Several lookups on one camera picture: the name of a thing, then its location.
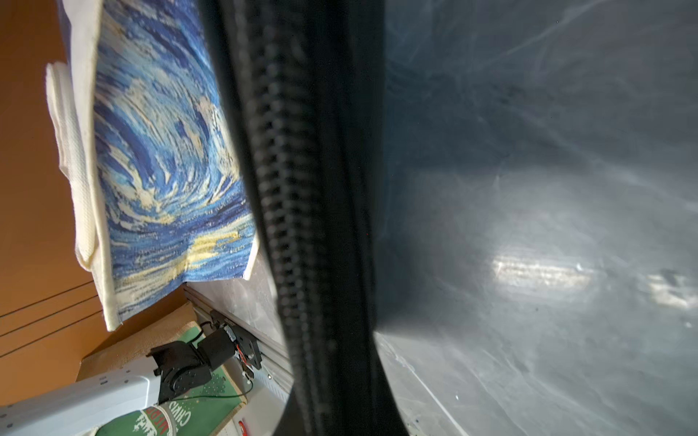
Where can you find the green white christmas bag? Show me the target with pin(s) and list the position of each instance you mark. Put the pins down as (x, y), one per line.
(202, 411)

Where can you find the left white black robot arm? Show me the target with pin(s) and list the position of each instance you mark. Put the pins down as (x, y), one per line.
(167, 373)

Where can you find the cream canvas tote bag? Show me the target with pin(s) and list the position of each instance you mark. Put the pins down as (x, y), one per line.
(155, 183)

